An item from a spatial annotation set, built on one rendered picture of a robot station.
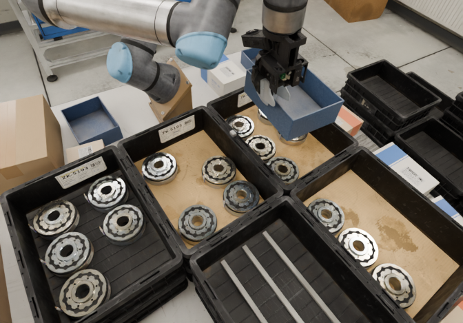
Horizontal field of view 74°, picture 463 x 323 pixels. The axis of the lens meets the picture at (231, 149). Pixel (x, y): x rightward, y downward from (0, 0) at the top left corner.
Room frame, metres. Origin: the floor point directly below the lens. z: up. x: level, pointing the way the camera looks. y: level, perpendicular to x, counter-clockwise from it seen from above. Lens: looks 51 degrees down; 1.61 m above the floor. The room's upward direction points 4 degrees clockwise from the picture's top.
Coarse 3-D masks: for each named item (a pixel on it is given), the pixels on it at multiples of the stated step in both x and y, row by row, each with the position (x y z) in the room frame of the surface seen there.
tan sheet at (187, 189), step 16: (176, 144) 0.63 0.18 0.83; (192, 144) 0.64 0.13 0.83; (208, 144) 0.64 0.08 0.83; (176, 160) 0.57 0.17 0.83; (192, 160) 0.57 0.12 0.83; (176, 176) 0.51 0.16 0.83; (192, 176) 0.51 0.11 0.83; (240, 176) 0.52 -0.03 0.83; (160, 192) 0.45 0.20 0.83; (176, 192) 0.45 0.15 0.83; (192, 192) 0.46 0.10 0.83; (208, 192) 0.46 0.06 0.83; (176, 208) 0.40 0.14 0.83; (224, 208) 0.41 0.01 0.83; (176, 224) 0.36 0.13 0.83; (224, 224) 0.37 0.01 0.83
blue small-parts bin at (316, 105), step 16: (320, 80) 0.62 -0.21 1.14; (256, 96) 0.59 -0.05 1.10; (304, 96) 0.63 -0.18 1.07; (320, 96) 0.60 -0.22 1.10; (336, 96) 0.57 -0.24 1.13; (272, 112) 0.53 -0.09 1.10; (288, 112) 0.56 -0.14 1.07; (304, 112) 0.57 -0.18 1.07; (320, 112) 0.51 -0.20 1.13; (336, 112) 0.54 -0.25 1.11; (288, 128) 0.48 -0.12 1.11; (304, 128) 0.49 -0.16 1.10
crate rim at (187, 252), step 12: (204, 108) 0.71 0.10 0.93; (168, 120) 0.65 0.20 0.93; (216, 120) 0.66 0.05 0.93; (144, 132) 0.59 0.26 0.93; (228, 132) 0.61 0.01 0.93; (120, 144) 0.54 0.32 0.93; (240, 144) 0.57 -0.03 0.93; (252, 156) 0.53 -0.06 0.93; (132, 168) 0.46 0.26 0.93; (144, 180) 0.42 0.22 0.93; (156, 204) 0.36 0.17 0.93; (264, 204) 0.38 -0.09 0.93; (240, 216) 0.34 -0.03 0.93; (168, 228) 0.30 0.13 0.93; (228, 228) 0.31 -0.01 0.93; (180, 240) 0.27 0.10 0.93; (204, 240) 0.27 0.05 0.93; (192, 252) 0.25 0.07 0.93
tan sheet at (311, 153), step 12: (252, 108) 0.83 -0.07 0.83; (252, 120) 0.77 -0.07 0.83; (264, 132) 0.71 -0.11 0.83; (276, 144) 0.66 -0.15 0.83; (312, 144) 0.68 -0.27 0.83; (276, 156) 0.61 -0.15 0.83; (288, 156) 0.62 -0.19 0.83; (300, 156) 0.62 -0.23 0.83; (312, 156) 0.62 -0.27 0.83; (324, 156) 0.63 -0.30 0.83; (300, 168) 0.57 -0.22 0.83; (312, 168) 0.57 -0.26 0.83
